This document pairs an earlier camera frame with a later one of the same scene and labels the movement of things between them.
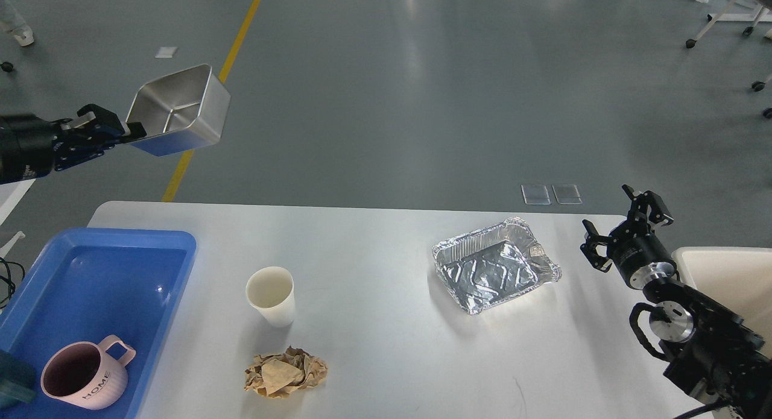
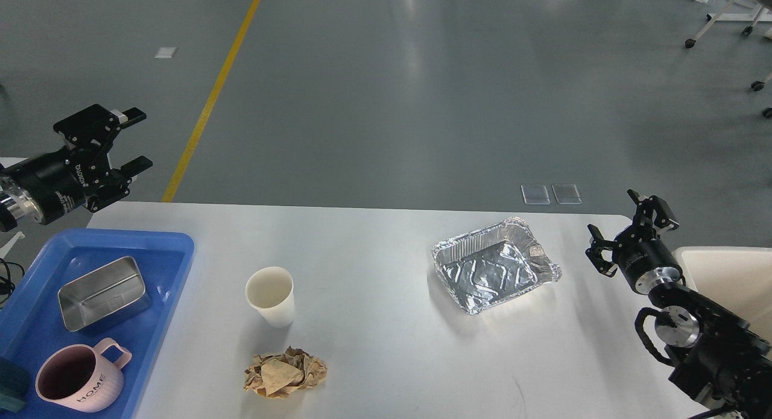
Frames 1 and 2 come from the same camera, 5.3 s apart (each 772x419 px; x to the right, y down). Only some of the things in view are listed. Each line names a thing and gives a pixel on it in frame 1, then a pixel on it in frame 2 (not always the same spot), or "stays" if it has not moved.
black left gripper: [31, 148] -> [58, 179]
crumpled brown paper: [277, 376] stays
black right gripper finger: [644, 202] stays
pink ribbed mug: [87, 374] stays
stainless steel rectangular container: [181, 111] -> [100, 292]
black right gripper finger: [593, 239] stays
